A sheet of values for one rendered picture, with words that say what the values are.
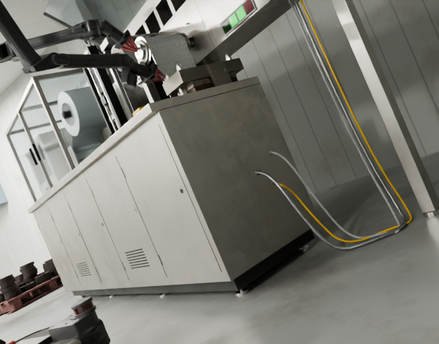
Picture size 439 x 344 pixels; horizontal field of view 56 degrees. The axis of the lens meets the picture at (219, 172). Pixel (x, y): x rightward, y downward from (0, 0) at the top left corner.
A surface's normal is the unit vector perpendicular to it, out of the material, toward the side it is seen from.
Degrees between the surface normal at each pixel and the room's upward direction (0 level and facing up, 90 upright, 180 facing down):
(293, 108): 90
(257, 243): 90
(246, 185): 90
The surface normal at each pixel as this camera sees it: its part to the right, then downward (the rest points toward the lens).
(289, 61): -0.54, 0.23
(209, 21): -0.73, 0.31
